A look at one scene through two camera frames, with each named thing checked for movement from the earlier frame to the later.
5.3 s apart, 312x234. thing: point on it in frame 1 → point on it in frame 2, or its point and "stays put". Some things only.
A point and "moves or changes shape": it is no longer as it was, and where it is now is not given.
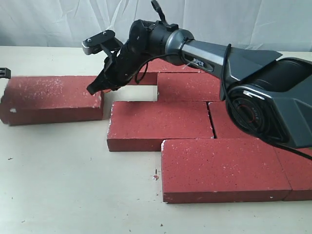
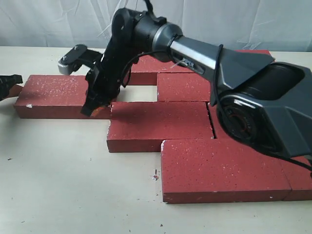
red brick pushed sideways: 142,126 stays put
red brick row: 187,87 stays put
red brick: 39,99 moves or changes shape
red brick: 149,68 stays put
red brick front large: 201,170 stays put
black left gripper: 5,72 → 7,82
